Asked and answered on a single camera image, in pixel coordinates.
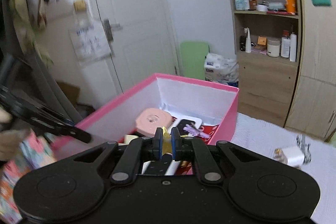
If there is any white plastic package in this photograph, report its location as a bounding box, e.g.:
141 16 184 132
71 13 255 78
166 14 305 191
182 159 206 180
204 53 239 85

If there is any left hand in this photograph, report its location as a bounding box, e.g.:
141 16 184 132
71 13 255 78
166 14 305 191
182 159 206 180
0 107 30 162

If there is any white tall bottle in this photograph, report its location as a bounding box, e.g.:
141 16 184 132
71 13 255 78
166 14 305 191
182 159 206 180
289 32 297 62

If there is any purple hair clip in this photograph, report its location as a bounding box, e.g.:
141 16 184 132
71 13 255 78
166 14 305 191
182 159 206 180
183 124 210 139

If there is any hanging white plastic bag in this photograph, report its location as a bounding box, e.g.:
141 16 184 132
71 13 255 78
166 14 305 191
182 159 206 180
69 0 111 67

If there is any pink storage box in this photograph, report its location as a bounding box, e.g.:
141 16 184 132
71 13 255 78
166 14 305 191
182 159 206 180
52 73 239 160

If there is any pink round compact case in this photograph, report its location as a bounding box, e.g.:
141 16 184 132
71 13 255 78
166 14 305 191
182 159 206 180
135 108 173 137

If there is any yellow small toy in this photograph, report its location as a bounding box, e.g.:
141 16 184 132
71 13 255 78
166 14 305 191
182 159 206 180
162 127 173 155

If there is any wooden shelf cabinet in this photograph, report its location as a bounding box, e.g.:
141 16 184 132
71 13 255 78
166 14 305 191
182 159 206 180
231 0 302 126

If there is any light wood wardrobe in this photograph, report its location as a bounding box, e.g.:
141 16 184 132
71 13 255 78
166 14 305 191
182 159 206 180
285 0 335 139

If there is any guitar shaped keychain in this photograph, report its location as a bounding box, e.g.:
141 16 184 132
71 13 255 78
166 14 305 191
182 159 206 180
296 134 311 165

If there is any white jar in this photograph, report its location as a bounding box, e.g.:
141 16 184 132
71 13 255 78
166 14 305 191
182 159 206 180
266 39 280 58

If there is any orange cup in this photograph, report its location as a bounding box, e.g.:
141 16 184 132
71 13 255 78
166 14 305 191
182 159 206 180
285 0 297 14

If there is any white patterned table mat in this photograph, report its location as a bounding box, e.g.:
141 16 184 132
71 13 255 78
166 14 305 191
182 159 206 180
231 113 335 223

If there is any green folding table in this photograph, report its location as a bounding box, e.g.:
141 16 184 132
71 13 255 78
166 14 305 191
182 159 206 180
180 41 210 80

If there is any white portable wifi router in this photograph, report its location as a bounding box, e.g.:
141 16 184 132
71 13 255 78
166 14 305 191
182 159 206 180
173 116 203 135

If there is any white power adapter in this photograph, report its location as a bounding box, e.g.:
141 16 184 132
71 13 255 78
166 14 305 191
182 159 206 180
281 146 304 167

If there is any white door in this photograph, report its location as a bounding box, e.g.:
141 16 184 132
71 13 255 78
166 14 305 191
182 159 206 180
96 0 178 91

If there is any red glasses pattern box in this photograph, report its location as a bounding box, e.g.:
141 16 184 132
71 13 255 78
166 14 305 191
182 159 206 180
176 124 219 175

